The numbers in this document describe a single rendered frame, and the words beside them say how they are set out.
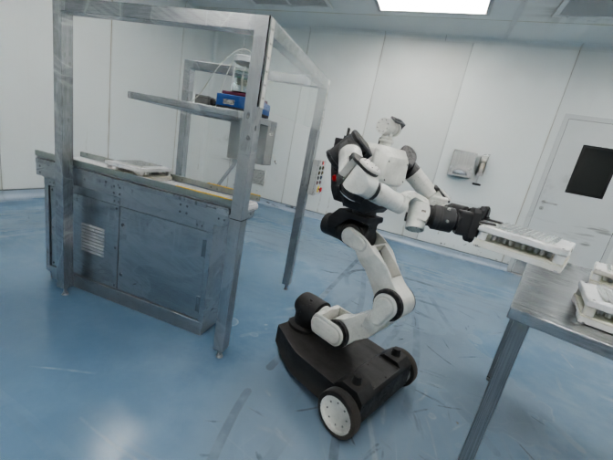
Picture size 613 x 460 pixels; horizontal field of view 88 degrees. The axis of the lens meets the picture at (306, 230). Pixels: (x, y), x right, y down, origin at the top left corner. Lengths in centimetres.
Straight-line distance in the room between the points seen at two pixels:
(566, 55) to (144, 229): 502
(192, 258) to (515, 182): 434
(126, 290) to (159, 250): 39
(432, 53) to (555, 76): 150
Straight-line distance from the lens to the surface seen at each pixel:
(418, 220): 116
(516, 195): 515
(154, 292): 207
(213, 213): 163
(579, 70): 539
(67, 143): 220
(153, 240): 197
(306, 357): 166
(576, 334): 111
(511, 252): 119
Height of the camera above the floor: 115
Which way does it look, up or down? 15 degrees down
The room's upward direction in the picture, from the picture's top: 11 degrees clockwise
